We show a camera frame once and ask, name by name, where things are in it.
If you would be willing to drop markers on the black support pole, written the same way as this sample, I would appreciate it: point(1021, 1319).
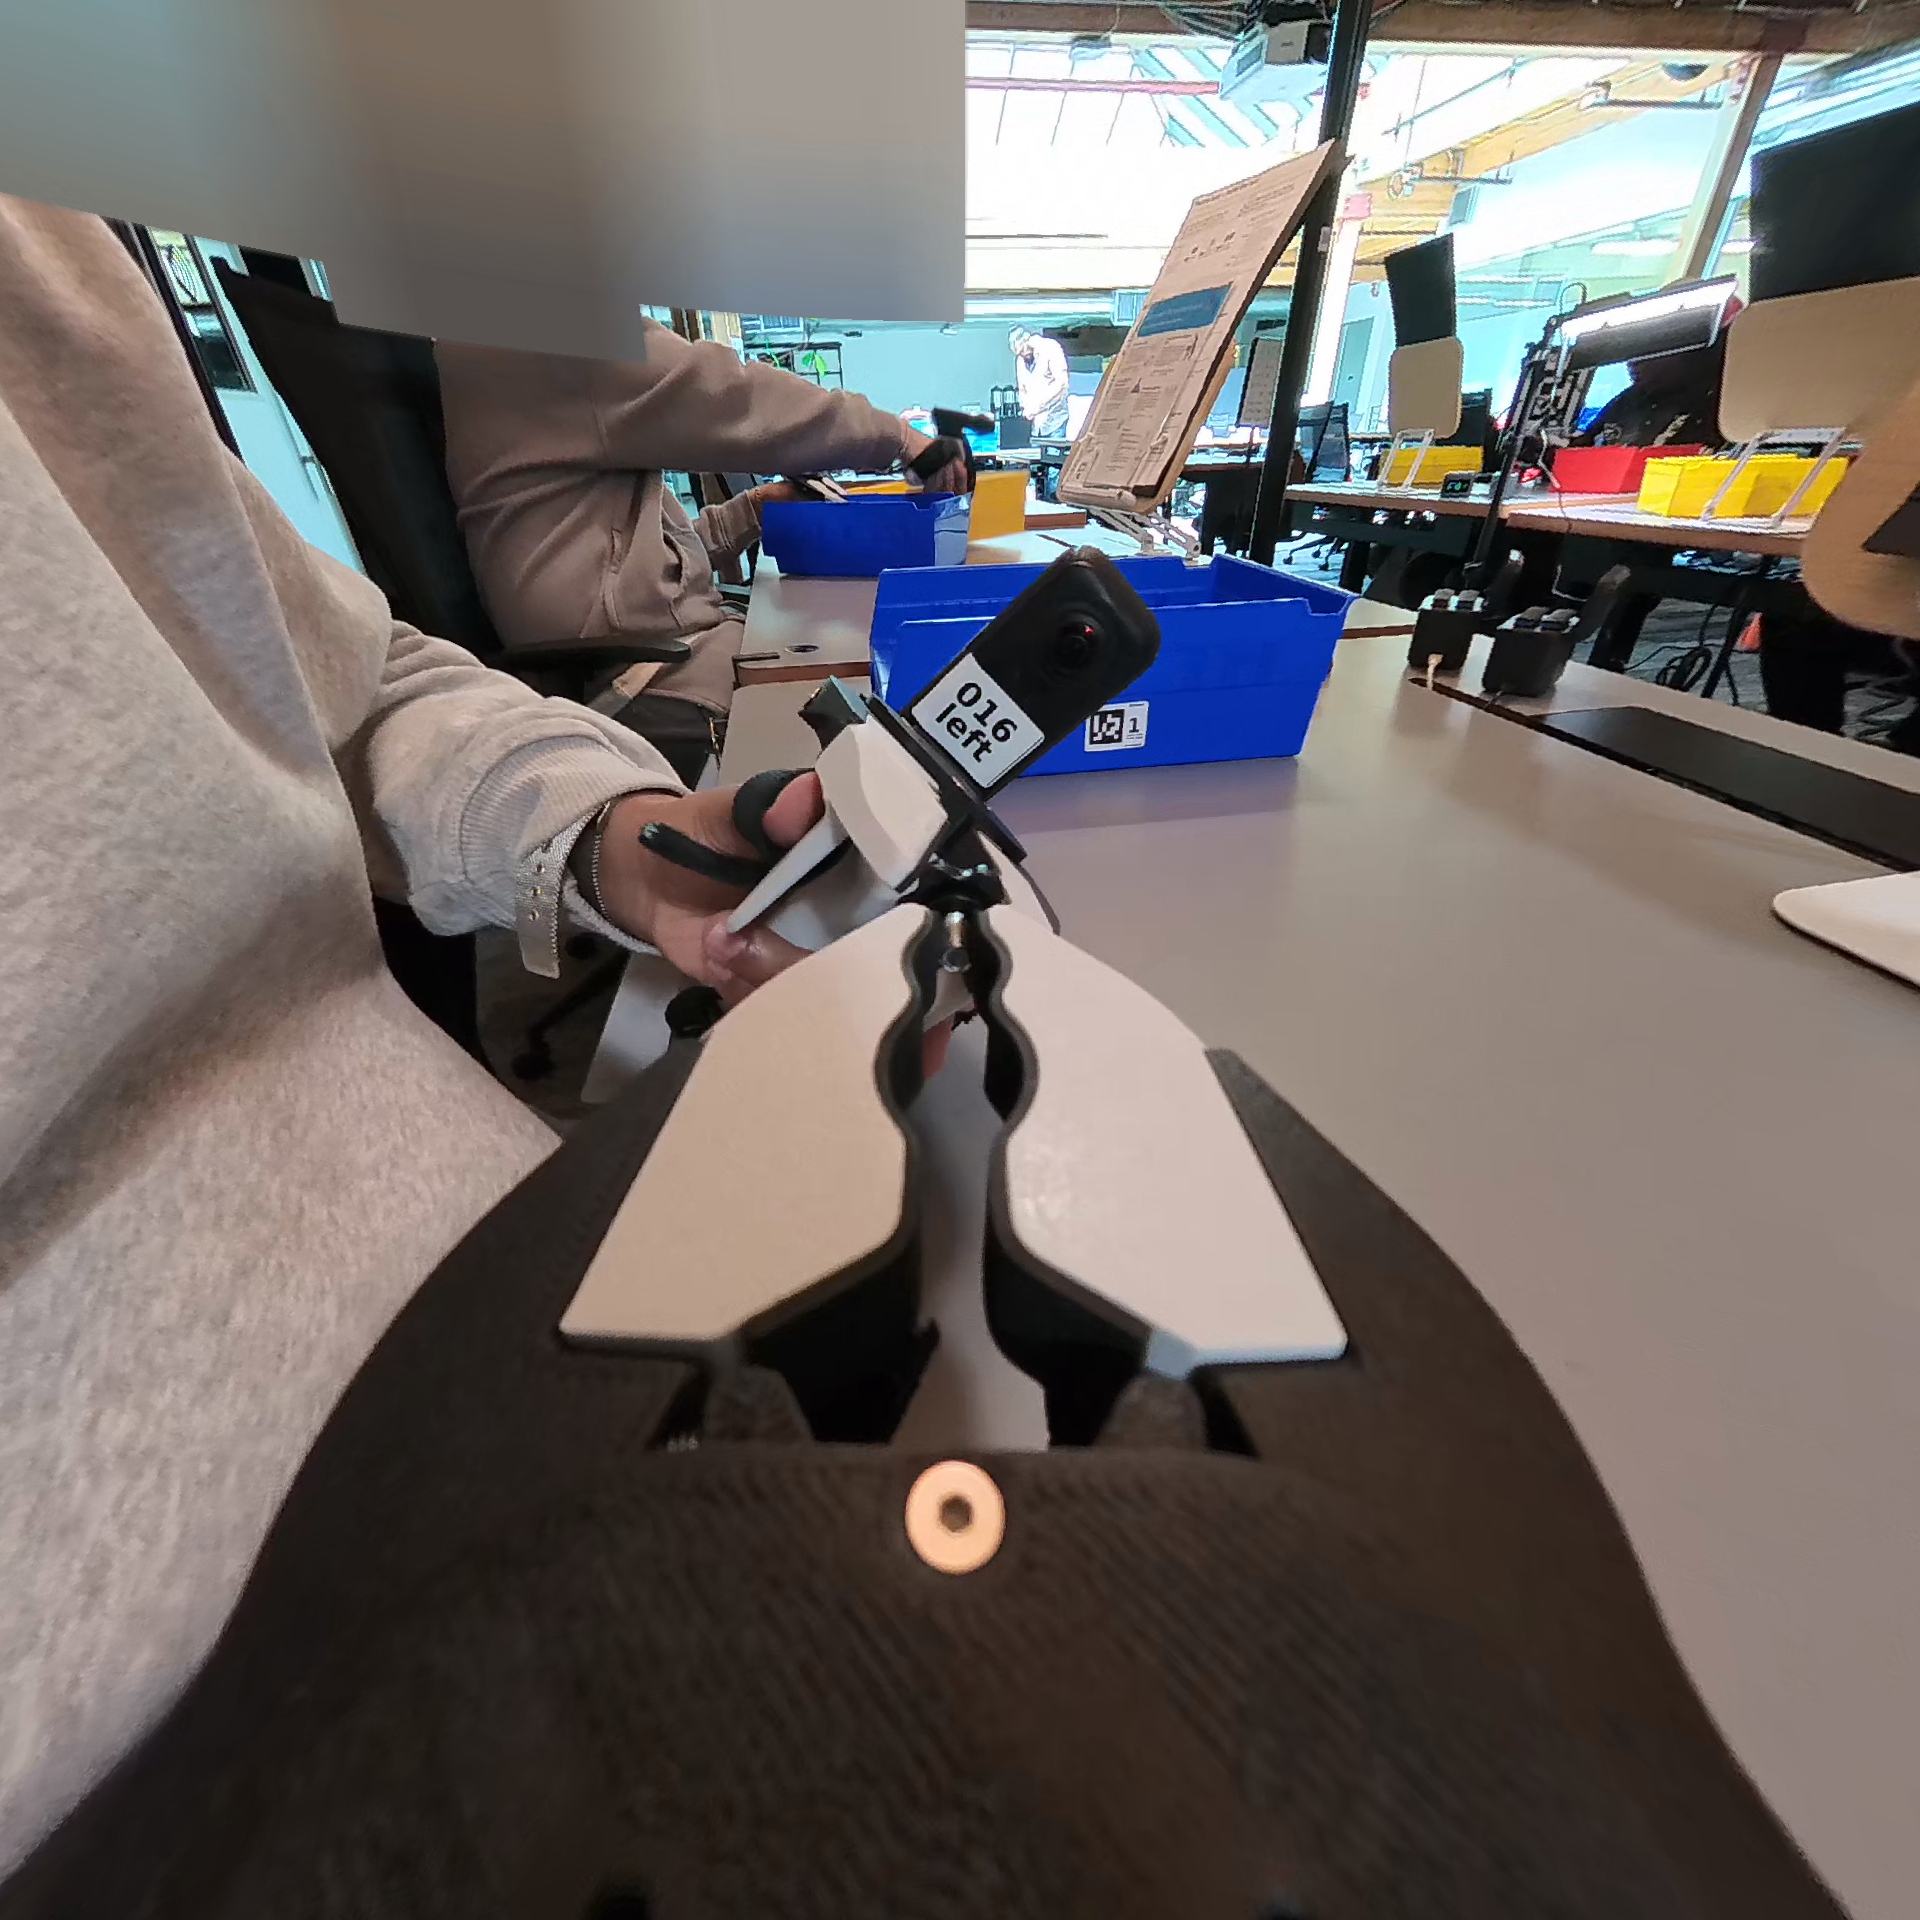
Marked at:
point(1312, 301)

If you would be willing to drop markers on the beige document stand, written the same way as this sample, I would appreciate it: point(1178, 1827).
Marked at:
point(1853, 524)

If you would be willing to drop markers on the desk light panel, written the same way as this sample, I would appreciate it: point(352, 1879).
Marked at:
point(1652, 323)

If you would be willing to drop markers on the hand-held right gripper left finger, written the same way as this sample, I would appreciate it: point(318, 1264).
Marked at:
point(751, 1171)

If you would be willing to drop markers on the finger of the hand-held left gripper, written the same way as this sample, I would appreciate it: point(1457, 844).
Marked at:
point(892, 803)
point(1018, 878)

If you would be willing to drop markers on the person's left hand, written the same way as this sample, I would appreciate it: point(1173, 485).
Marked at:
point(661, 917)

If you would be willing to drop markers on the yellow plastic bin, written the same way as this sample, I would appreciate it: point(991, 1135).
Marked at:
point(1001, 508)
point(1434, 466)
point(1740, 487)

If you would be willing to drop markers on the red plastic bin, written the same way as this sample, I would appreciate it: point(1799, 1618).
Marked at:
point(1621, 470)

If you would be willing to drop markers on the black office chair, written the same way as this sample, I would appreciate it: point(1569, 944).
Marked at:
point(376, 482)

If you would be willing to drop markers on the person's left forearm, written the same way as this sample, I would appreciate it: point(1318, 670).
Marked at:
point(495, 780)

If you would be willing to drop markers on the beige chair back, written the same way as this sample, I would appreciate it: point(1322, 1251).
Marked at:
point(1424, 383)
point(1816, 360)

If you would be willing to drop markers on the small blue plastic bin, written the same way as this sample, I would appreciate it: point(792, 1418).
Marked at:
point(863, 533)

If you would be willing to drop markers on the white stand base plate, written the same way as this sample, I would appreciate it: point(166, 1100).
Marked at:
point(1861, 922)

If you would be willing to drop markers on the large blue plastic bin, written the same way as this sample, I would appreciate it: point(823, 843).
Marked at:
point(1200, 676)

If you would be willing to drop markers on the brown document stand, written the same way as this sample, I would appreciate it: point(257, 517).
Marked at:
point(1200, 330)

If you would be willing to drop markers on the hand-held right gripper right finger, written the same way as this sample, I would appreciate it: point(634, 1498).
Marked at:
point(1156, 1184)

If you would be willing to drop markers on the ceiling projector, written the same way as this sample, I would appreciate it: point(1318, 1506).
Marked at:
point(1276, 54)

